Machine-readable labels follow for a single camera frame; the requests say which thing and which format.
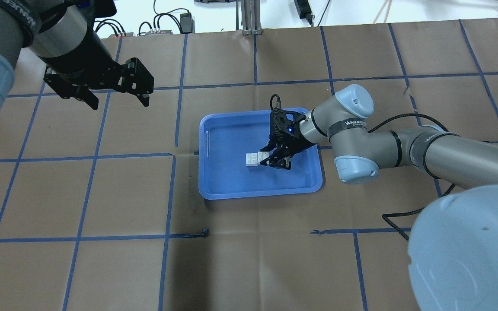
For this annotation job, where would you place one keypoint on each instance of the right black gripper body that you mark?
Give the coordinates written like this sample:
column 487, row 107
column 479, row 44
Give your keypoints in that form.
column 297, row 141

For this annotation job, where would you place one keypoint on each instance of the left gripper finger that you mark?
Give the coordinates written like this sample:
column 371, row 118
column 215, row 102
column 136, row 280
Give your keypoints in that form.
column 67, row 90
column 136, row 79

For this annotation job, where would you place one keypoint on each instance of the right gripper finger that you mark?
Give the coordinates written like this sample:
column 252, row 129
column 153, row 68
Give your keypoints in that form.
column 271, row 147
column 279, row 161

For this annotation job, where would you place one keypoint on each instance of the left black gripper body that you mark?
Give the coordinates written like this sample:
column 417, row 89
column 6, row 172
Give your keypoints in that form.
column 81, row 56

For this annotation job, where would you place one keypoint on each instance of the white block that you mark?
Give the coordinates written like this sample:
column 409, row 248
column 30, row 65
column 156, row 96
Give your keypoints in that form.
column 264, row 156
column 252, row 159

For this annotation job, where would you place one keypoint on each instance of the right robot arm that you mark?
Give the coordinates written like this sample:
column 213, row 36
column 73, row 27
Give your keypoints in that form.
column 453, row 243

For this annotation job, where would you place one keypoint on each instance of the blue plastic tray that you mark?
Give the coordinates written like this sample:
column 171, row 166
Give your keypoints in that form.
column 229, row 160

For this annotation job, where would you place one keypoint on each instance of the black power adapter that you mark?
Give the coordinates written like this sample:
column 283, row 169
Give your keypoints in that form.
column 187, row 23

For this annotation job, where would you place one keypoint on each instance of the aluminium frame post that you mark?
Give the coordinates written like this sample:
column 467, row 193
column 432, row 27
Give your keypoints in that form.
column 251, row 17

